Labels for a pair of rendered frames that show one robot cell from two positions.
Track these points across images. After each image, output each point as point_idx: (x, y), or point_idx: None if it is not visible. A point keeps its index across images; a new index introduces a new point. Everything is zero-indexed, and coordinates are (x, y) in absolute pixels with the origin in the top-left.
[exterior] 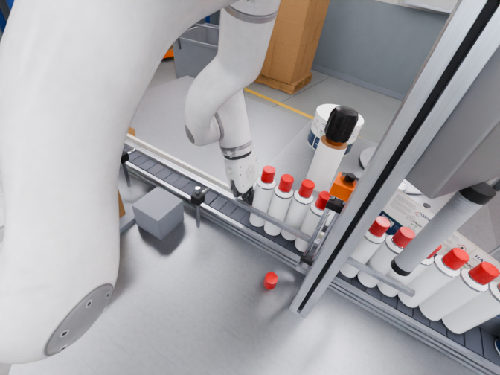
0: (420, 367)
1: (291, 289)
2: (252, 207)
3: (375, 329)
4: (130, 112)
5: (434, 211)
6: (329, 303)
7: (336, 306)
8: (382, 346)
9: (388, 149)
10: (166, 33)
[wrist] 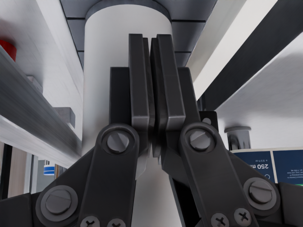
0: (76, 129)
1: (33, 70)
2: (66, 160)
3: (81, 117)
4: None
5: (295, 143)
6: (69, 97)
7: (72, 101)
8: None
9: None
10: None
